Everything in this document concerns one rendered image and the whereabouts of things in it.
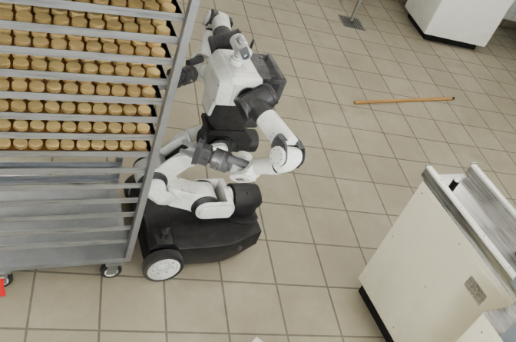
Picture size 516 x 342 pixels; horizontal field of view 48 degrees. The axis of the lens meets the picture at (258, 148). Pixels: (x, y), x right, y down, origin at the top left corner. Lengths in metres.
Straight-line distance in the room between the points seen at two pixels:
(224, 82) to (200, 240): 0.92
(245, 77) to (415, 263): 1.22
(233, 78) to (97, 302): 1.22
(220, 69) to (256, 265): 1.20
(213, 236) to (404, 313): 1.02
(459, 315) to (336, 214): 1.22
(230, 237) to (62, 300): 0.86
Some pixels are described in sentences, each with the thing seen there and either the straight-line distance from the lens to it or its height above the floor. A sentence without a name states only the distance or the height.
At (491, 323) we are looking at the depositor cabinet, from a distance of 2.39.
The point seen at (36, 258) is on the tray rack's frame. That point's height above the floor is 0.15.
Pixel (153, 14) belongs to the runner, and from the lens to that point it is 2.00.
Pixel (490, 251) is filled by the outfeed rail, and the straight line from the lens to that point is 2.60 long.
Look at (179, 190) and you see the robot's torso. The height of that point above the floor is 0.39.
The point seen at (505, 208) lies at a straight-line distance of 2.90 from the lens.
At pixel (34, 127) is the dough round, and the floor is 0.88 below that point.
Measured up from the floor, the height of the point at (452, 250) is 0.74.
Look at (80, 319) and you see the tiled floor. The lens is 2.79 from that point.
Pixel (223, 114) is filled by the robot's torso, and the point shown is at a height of 0.92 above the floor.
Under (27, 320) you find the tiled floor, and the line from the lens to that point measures 2.78.
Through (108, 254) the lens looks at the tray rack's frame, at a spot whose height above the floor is 0.15.
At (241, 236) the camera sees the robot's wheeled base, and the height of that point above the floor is 0.17.
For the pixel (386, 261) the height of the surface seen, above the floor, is 0.35.
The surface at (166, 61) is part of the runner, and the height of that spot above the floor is 1.23.
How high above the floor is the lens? 2.34
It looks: 37 degrees down
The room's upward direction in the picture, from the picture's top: 22 degrees clockwise
